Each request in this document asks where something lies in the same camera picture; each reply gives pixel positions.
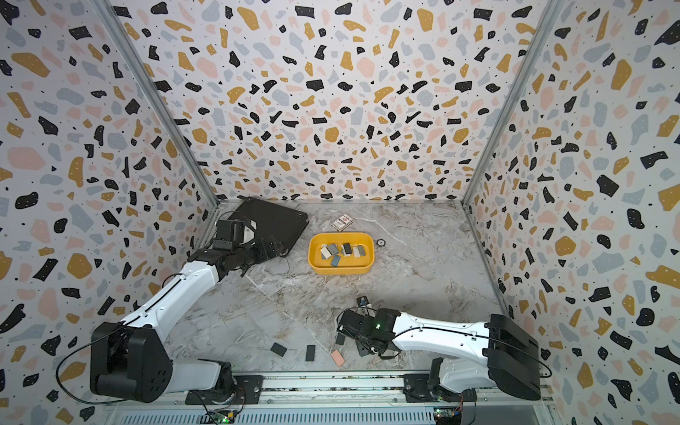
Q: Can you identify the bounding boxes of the pink eraser bottom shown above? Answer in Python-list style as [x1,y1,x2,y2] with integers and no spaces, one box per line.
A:
[330,350,345,368]

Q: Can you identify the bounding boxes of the black eraser bottom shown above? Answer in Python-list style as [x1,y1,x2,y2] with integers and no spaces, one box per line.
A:
[306,345,316,362]

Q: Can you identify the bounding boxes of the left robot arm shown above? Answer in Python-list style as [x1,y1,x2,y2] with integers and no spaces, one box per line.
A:
[90,221,290,404]

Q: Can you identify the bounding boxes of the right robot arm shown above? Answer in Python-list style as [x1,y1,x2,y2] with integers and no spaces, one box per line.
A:
[336,297,546,403]

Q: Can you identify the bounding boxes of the yellow storage box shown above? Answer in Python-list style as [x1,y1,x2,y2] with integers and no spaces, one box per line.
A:
[308,232,375,276]

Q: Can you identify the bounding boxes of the playing card box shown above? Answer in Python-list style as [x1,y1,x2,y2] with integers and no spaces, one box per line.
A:
[331,214,354,232]

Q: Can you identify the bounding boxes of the black flat case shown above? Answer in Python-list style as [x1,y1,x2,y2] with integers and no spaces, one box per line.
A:
[229,198,309,258]

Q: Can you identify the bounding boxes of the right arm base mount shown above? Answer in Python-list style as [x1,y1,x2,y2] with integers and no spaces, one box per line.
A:
[403,374,477,403]

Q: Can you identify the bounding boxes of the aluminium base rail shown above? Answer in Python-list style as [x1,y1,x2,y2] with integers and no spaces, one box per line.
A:
[104,371,561,424]

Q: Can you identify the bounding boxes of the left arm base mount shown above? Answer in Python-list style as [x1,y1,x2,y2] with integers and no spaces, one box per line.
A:
[184,375,264,408]

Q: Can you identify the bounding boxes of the left aluminium corner post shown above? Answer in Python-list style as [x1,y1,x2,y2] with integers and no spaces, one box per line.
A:
[93,1,219,207]

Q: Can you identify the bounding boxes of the aluminium corner post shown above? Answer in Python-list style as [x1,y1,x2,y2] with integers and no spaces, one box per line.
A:
[461,0,564,207]
[93,1,219,207]

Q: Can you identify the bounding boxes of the right aluminium corner post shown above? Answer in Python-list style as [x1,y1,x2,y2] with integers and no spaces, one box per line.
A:
[461,0,564,207]

